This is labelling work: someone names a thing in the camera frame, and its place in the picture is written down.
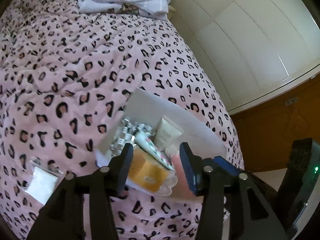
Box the yellow carton box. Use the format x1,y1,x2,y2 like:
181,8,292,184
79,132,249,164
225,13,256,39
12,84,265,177
127,148,170,193

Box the white paper box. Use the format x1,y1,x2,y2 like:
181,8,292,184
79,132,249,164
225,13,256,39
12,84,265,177
95,87,227,198

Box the white wardrobe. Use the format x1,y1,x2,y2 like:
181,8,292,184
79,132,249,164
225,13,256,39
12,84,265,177
170,0,320,115

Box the pink leopard print blanket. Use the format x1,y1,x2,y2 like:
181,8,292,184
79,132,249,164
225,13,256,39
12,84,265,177
0,0,244,240

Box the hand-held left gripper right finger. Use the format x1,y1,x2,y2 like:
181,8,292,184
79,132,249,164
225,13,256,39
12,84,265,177
179,142,292,240

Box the floral hand cream tube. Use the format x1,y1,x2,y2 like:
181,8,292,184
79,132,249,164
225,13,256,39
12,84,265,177
135,130,175,172

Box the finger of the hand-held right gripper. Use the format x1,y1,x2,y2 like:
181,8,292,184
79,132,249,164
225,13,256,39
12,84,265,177
212,156,248,177

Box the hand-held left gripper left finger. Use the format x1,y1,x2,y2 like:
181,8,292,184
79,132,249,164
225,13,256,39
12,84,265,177
26,143,135,240

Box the folded lavender towel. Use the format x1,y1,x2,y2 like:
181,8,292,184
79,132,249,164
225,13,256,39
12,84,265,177
76,0,169,20

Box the silver foil wrapper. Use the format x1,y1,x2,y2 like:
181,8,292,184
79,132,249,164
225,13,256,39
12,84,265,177
110,117,153,155

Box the white tissue packet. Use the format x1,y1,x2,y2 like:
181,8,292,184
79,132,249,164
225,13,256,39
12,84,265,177
24,159,65,205

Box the white cream tube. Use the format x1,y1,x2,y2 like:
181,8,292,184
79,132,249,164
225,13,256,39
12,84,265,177
154,116,184,153

